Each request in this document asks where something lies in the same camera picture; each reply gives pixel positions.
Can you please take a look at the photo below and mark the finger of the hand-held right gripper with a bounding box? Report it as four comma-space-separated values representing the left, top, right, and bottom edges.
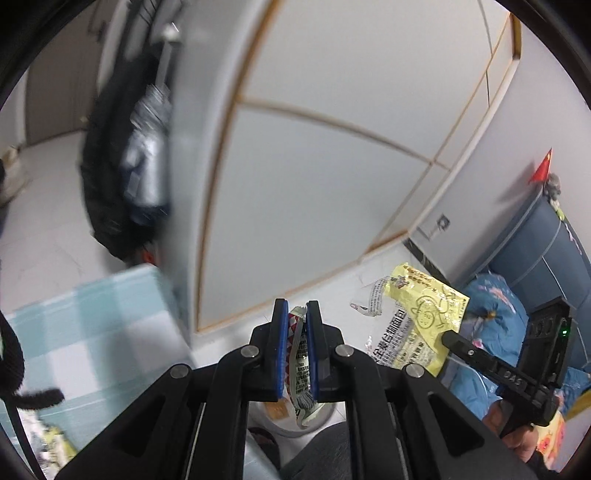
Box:
441, 329, 498, 374

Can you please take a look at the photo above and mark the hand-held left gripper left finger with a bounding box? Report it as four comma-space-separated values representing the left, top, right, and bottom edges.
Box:
55, 298, 290, 480

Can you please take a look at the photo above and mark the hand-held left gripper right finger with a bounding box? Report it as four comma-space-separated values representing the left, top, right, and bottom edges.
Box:
306, 300, 541, 480

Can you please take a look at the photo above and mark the red white snack wrapper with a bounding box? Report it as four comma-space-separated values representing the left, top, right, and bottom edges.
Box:
286, 305, 325, 431

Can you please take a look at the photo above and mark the yellow clear bread packet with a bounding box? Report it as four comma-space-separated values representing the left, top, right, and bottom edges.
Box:
349, 261, 471, 377

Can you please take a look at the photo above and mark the white trash bin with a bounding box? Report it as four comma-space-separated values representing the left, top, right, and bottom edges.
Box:
246, 401, 334, 439

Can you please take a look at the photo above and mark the person's right forearm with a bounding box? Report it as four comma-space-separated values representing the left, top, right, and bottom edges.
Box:
524, 450, 557, 474

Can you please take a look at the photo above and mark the person's right hand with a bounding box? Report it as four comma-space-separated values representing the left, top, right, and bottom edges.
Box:
482, 400, 540, 463

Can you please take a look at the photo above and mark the blue printed blanket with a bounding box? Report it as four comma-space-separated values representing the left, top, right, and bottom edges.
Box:
438, 272, 591, 422

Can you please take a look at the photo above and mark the orange printed cloth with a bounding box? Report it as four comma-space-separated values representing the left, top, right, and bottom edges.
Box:
537, 408, 567, 470

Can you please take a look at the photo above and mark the blue padded headboard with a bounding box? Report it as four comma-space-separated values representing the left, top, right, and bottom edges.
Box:
488, 188, 591, 367

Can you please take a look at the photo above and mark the person's grey trouser leg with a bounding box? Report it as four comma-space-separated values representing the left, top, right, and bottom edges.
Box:
279, 422, 357, 480

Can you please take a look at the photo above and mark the grey plush toy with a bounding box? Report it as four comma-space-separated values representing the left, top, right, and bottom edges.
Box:
544, 174, 563, 204

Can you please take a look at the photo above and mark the small red flag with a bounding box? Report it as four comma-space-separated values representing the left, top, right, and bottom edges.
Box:
528, 148, 554, 186

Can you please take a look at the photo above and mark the light blue checked tablecloth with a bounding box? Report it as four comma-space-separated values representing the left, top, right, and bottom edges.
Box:
0, 263, 195, 480

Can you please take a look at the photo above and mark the white wardrobe with gold trim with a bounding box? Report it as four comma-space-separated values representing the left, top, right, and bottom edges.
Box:
157, 0, 523, 348

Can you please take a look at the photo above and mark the silver grey garment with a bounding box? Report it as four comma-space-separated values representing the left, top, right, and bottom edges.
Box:
119, 85, 170, 219

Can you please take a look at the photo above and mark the black hanging jacket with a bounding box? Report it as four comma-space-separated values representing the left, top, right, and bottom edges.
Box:
78, 50, 172, 260

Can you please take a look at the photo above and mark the yellow printed packet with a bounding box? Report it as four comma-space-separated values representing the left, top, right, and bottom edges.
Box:
22, 412, 79, 465

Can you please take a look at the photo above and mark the beige bag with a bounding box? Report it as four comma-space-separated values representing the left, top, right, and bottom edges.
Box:
0, 145, 29, 205

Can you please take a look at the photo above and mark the brown door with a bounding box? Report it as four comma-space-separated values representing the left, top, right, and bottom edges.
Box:
24, 0, 117, 149

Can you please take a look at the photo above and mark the wall socket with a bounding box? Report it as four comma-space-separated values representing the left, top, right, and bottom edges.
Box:
422, 213, 452, 241

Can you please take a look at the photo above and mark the black fuzzy strap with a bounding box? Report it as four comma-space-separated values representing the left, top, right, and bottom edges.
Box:
0, 313, 66, 410

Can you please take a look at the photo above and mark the long black cable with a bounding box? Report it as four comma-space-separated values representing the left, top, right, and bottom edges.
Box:
4, 396, 48, 480

